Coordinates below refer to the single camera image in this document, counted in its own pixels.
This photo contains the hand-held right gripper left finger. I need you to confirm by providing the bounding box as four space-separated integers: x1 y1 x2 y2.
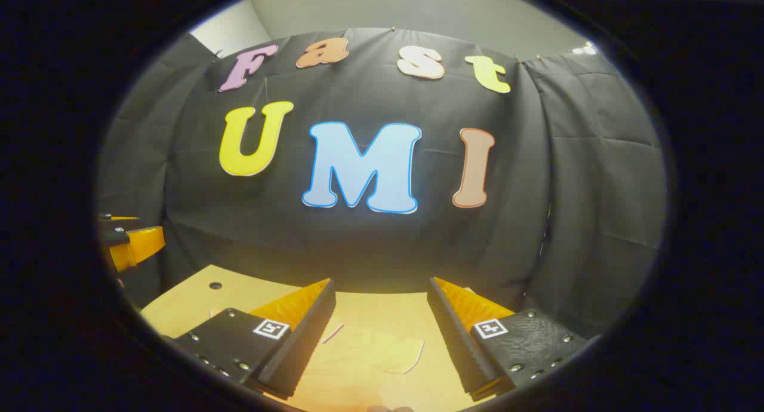
173 278 337 401

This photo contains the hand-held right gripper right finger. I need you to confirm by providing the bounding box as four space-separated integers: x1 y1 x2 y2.
427 276 589 402

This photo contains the orange T-shirt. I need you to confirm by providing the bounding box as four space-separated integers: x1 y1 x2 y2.
298 321 427 412

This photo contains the black backdrop cloth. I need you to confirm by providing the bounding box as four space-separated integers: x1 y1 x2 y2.
95 27 669 341

